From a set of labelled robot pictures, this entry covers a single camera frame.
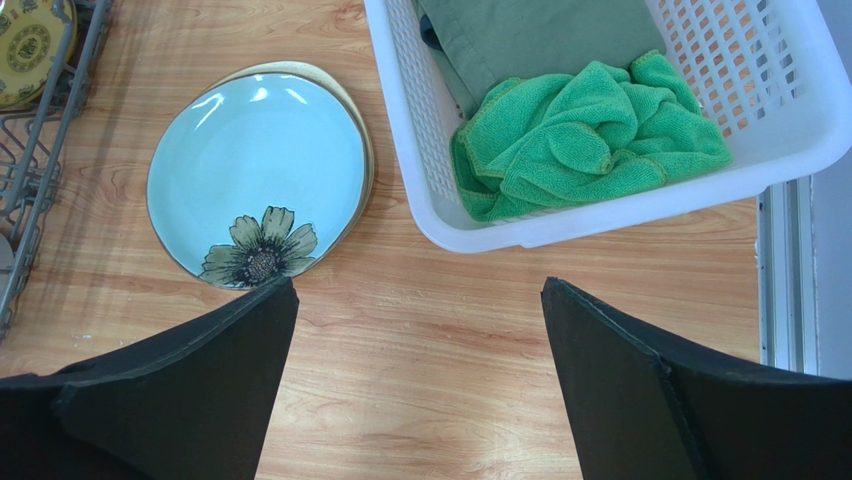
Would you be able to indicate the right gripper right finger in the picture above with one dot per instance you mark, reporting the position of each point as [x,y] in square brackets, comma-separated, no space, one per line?
[644,403]

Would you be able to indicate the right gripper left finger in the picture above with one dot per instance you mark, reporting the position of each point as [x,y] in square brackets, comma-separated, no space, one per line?
[192,402]

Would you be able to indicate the light blue flower plate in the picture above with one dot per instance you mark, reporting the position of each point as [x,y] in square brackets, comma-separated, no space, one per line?
[254,179]

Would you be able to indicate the cream bird plate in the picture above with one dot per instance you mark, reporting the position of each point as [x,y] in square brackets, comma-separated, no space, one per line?
[322,78]

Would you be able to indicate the beige cup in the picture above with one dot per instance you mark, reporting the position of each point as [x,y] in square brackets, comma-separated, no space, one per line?
[7,255]

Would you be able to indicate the bright green microfiber towel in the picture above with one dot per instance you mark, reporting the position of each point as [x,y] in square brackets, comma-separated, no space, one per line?
[559,140]

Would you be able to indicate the white plastic basket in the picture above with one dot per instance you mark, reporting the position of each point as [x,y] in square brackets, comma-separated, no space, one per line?
[768,72]

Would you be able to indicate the olive green folded cloth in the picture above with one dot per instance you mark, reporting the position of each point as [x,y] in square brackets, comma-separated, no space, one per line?
[480,43]

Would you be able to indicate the yellow patterned plate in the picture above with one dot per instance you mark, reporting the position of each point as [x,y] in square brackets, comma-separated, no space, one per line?
[30,41]

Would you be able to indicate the right aluminium frame post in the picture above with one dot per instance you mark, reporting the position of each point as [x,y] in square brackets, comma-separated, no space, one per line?
[786,277]

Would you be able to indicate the grey wire dish rack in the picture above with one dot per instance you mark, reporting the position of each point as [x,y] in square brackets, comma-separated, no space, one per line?
[32,138]

